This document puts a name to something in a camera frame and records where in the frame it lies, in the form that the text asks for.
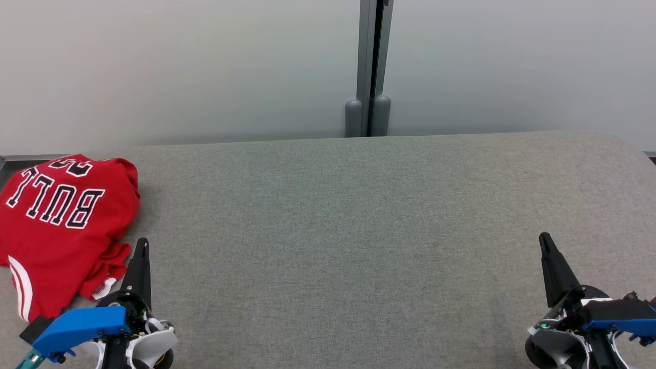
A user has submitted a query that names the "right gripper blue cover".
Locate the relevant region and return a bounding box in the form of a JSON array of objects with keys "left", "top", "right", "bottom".
[{"left": 525, "top": 232, "right": 656, "bottom": 369}]

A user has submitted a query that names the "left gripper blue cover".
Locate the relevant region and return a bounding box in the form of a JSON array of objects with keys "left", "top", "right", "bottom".
[{"left": 32, "top": 237, "right": 177, "bottom": 369}]

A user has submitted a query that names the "red Bulls basketball jersey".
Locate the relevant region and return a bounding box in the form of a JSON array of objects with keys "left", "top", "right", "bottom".
[{"left": 0, "top": 154, "right": 141, "bottom": 323}]

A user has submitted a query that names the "grey fabric covered table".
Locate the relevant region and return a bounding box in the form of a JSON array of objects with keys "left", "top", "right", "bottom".
[{"left": 0, "top": 131, "right": 656, "bottom": 369}]

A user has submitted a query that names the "grey partition post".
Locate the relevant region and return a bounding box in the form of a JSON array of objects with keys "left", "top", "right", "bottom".
[{"left": 344, "top": 0, "right": 394, "bottom": 138}]

